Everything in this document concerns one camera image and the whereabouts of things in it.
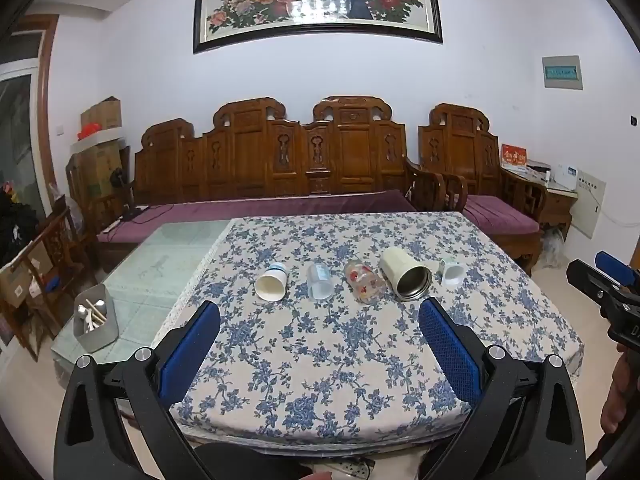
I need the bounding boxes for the white paper cup blue band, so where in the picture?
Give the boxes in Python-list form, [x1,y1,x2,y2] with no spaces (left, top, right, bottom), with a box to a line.
[255,262,288,302]

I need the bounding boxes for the small white cup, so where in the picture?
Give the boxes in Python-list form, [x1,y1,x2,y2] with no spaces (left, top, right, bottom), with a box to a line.
[438,257,465,288]

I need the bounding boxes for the glass cup red flowers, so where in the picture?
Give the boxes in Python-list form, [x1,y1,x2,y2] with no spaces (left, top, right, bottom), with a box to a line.
[344,260,386,304]

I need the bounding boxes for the clear plastic cup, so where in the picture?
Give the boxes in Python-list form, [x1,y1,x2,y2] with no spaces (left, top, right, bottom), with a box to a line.
[307,262,334,301]

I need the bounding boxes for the person's right hand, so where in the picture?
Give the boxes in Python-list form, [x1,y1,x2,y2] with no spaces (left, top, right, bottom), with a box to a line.
[600,344,639,434]

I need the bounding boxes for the wooden side table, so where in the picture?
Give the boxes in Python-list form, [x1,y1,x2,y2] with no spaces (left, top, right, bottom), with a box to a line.
[501,166,578,238]

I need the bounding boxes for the grey utensil holder box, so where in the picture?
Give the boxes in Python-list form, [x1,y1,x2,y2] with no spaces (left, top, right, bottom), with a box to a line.
[73,284,119,353]

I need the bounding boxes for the carved wooden armchair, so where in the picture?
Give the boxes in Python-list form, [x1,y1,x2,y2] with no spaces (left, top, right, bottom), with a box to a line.
[418,103,548,274]

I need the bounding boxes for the red card sign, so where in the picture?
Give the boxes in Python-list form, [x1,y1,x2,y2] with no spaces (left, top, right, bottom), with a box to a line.
[501,144,527,166]

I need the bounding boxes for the wooden chair at left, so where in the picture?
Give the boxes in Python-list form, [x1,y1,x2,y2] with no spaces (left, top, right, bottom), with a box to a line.
[1,195,98,360]

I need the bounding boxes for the cream steel-lined tumbler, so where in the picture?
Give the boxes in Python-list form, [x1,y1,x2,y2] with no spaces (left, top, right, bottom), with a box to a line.
[380,247,432,301]

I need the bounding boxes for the blue floral tablecloth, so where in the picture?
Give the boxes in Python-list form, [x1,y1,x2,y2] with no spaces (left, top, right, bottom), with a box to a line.
[165,212,584,452]

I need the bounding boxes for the carved wooden sofa bench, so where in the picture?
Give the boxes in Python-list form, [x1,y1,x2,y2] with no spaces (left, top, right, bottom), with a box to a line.
[92,96,442,266]

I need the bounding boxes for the cardboard box on shelf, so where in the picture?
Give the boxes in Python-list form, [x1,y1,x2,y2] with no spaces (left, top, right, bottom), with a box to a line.
[80,96,122,129]

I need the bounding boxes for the framed peony peacock painting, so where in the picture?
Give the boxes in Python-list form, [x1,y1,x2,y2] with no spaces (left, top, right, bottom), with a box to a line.
[193,0,442,53]

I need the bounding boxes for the white wall distribution box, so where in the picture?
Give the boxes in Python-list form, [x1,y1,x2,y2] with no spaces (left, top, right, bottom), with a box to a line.
[570,170,606,238]

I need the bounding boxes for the grey wall electrical panel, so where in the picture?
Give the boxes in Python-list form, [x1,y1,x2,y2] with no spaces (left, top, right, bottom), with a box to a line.
[541,55,584,90]

